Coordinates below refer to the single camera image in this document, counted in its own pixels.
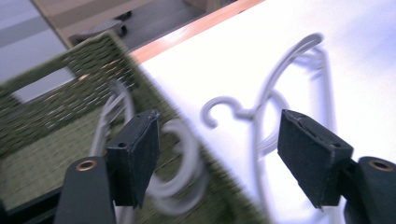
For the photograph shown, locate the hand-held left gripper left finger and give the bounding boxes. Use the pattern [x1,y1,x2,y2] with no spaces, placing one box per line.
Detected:
[106,109,162,209]

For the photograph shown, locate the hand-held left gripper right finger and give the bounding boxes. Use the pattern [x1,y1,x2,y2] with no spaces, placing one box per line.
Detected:
[276,108,354,209]

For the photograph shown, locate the green woven basket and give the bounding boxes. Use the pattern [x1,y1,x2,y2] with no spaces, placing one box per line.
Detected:
[0,30,273,224]

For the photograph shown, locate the grey plastic clothes hanger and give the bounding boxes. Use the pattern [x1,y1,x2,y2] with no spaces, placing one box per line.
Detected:
[200,33,325,216]
[146,161,210,217]
[293,46,337,133]
[89,78,203,224]

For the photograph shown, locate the dark round floor object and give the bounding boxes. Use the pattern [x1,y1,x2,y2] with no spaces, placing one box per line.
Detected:
[68,10,134,46]

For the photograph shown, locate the white table cover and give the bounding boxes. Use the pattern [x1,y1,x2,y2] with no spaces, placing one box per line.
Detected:
[139,0,396,224]

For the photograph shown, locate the white cabinet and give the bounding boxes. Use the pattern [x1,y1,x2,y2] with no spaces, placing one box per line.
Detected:
[0,0,74,104]

